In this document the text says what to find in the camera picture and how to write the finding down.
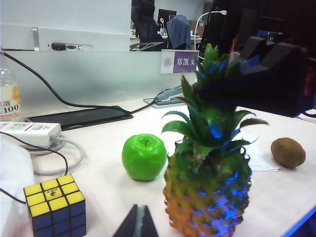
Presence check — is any green plastic apple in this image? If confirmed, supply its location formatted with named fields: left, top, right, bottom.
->
left=121, top=133, right=168, bottom=181

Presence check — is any chair with blue jacket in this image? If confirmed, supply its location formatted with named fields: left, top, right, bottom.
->
left=166, top=15, right=192, bottom=50

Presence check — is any purple and white name plate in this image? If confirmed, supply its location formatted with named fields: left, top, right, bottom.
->
left=159, top=49, right=199, bottom=75

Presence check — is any frosted glass desk partition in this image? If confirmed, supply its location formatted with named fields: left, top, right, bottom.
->
left=0, top=50, right=198, bottom=117

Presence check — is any plastic pineapple with green crown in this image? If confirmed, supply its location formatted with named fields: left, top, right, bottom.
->
left=160, top=43, right=270, bottom=237

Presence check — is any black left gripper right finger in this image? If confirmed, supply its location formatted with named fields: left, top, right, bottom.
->
left=141, top=205, right=159, bottom=237

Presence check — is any white monitor back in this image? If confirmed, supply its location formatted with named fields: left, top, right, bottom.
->
left=0, top=0, right=131, bottom=52

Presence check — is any grey power strip cable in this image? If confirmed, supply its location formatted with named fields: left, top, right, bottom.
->
left=32, top=134, right=84, bottom=175

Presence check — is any thick black cable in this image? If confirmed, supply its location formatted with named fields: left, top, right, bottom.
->
left=0, top=50, right=158, bottom=115

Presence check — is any white power strip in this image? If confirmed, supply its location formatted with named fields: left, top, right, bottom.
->
left=0, top=120, right=62, bottom=149

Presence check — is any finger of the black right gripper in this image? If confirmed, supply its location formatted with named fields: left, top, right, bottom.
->
left=240, top=36, right=269, bottom=64
left=197, top=42, right=309, bottom=118

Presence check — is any colourful Rubik's cube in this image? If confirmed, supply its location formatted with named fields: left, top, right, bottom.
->
left=23, top=174, right=87, bottom=237

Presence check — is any brown plastic kiwi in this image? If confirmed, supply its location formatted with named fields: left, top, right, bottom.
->
left=270, top=137, right=306, bottom=169

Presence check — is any white looped cable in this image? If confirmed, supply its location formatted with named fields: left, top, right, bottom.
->
left=194, top=10, right=228, bottom=52

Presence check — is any white plastic bag red print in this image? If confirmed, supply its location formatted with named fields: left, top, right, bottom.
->
left=0, top=134, right=35, bottom=237

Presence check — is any grey stapler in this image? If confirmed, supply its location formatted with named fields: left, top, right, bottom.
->
left=143, top=85, right=188, bottom=109

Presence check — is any clear drink bottle white cap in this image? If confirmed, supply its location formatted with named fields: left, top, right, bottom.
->
left=0, top=53, right=22, bottom=122

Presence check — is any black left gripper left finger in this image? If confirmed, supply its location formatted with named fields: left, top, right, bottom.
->
left=116, top=204, right=139, bottom=237

